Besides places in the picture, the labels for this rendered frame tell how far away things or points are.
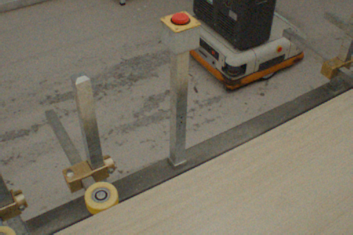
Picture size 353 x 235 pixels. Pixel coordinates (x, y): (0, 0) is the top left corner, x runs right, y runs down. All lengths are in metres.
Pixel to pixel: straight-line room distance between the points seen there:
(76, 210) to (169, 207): 0.36
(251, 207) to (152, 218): 0.24
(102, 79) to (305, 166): 1.90
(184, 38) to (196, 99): 1.65
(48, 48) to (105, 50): 0.44
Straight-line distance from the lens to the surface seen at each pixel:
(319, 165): 1.13
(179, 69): 1.04
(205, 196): 1.01
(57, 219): 1.25
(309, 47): 1.68
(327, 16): 1.92
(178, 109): 1.13
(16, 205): 1.11
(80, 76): 0.92
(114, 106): 2.57
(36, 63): 3.04
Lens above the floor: 1.73
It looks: 42 degrees down
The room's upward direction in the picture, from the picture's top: 1 degrees clockwise
